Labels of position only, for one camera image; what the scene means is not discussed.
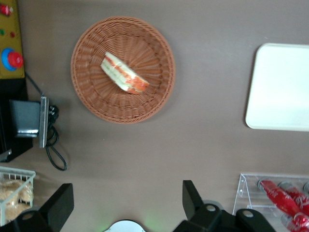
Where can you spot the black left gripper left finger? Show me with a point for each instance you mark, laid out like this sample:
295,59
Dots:
58,205

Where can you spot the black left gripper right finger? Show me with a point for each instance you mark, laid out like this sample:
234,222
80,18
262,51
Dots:
195,210

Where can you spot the triangular sandwich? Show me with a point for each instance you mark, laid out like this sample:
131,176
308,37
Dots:
120,72

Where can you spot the beige plastic tray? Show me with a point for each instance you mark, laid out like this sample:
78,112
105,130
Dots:
280,87

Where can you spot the round brown wicker basket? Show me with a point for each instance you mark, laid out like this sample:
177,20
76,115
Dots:
96,48

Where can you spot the rice cracker snack bag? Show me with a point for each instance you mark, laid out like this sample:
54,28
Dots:
15,211
14,191

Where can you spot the clear acrylic bottle rack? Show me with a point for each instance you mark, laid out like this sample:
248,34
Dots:
246,193

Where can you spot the red cola bottle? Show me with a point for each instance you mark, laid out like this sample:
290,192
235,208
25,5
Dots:
299,197
280,198
299,222

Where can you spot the red emergency stop button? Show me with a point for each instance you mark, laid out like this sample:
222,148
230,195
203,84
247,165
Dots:
13,59

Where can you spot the yellow control panel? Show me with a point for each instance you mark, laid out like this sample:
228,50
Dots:
9,24

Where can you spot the metal bracket with black block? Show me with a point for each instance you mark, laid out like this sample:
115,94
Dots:
44,120

